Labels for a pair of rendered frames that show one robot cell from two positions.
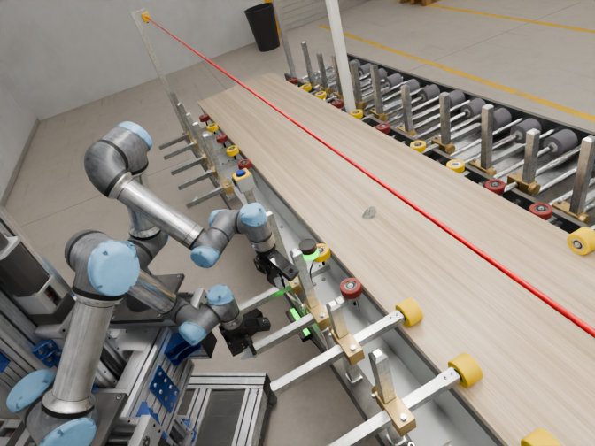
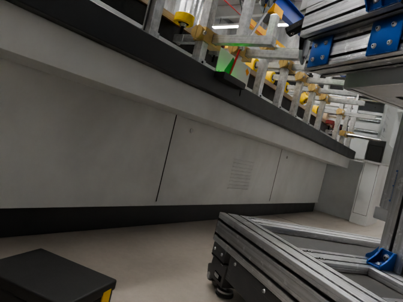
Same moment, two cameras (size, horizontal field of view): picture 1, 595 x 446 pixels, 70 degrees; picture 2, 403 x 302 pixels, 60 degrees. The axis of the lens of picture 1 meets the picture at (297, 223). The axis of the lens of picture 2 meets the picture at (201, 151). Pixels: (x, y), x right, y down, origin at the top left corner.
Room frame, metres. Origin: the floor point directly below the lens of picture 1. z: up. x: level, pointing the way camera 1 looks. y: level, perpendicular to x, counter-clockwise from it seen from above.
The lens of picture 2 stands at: (2.10, 1.14, 0.42)
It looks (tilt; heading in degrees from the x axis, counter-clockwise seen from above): 1 degrees down; 230
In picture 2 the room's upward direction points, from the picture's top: 13 degrees clockwise
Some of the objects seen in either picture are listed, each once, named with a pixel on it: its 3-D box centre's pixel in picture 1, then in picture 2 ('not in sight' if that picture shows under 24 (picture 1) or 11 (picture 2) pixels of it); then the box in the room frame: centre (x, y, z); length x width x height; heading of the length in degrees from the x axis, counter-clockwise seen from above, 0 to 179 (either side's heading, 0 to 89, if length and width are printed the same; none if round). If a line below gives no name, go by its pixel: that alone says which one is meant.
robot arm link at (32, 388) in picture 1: (42, 399); not in sight; (0.75, 0.78, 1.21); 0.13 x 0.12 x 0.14; 39
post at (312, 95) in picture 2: not in sight; (312, 96); (0.12, -0.22, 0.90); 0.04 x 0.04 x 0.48; 15
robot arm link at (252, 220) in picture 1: (254, 222); not in sight; (1.08, 0.13, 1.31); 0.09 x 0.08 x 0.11; 59
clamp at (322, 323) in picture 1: (317, 311); (240, 51); (1.07, 0.03, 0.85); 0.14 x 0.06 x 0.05; 15
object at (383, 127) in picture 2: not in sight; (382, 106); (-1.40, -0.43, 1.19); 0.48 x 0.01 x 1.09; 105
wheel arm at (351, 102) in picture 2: not in sight; (337, 100); (-0.18, -0.21, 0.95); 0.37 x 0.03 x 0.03; 105
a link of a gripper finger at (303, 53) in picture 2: not in sight; (307, 51); (0.99, 0.31, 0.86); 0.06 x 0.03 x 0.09; 105
